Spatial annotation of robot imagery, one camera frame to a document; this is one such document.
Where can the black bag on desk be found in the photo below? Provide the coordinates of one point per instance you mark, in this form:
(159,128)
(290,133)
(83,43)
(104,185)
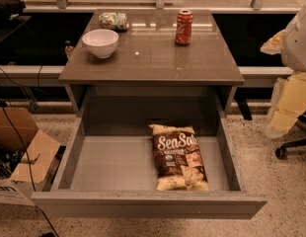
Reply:
(11,9)

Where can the black office chair base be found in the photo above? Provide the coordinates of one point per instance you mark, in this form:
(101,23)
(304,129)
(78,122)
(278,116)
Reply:
(281,152)

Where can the open cardboard box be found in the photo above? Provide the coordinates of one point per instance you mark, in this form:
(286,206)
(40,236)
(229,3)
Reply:
(26,156)

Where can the brown sea salt chip bag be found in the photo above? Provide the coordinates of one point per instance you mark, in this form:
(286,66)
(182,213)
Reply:
(178,158)

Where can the red soda can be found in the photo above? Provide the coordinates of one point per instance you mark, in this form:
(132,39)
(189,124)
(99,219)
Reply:
(183,31)

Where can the grey cabinet with counter top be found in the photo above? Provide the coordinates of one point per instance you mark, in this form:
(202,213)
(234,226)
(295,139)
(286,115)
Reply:
(146,54)

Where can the white ceramic bowl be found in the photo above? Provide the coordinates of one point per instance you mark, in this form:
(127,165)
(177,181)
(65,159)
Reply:
(101,42)

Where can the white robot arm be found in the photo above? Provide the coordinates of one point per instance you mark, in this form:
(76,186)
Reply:
(290,43)

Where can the small glass bottle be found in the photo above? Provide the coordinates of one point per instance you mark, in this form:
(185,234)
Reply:
(69,48)

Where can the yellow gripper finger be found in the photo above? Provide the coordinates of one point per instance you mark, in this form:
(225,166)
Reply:
(287,104)

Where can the green crumpled snack bag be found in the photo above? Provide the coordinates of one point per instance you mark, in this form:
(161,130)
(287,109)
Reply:
(114,21)

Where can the open grey top drawer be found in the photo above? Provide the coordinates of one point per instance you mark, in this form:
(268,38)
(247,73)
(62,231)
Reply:
(108,169)

